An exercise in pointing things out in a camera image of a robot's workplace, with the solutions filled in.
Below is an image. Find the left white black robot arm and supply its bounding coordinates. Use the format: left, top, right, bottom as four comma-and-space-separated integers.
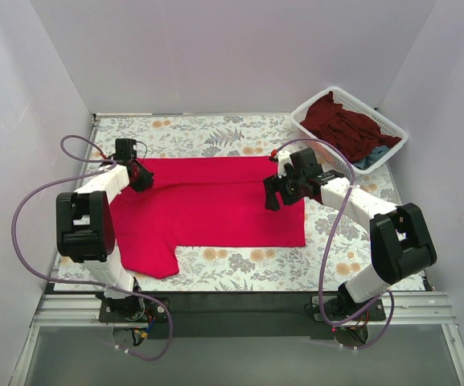
55, 138, 154, 322

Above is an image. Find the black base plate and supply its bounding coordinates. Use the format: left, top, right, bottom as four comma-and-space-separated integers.
98, 291, 368, 339

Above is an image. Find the white plastic laundry basket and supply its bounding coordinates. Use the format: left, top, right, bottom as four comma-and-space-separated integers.
290, 87, 408, 175

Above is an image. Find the floral patterned table mat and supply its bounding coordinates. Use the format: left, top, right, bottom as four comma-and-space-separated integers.
53, 114, 429, 294

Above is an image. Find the aluminium frame rail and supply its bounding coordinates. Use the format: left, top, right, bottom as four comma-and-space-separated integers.
11, 291, 464, 385

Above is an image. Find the dark maroon t shirt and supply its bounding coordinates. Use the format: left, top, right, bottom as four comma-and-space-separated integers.
301, 92, 401, 163

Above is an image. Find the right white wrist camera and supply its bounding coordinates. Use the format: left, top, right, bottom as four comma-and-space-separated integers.
269, 150, 293, 179

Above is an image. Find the blue grey cloth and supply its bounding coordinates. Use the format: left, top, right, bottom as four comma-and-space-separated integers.
353, 146, 390, 170

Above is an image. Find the bright red t shirt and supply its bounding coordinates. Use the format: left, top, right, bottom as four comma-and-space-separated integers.
110, 156, 306, 279

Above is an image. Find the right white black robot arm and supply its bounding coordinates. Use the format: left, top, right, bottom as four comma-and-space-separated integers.
264, 149, 437, 320

